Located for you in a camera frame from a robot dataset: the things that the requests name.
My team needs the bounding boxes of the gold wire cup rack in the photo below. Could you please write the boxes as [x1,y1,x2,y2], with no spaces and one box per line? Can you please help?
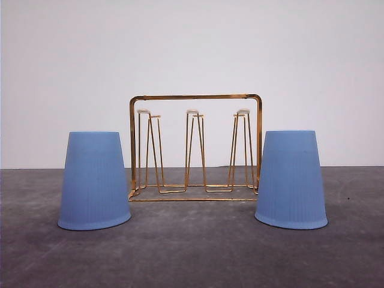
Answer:
[128,94,263,201]

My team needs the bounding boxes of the blue ribbed cup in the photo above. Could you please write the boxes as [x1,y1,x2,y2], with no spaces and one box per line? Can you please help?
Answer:
[255,130,328,229]
[58,131,131,230]

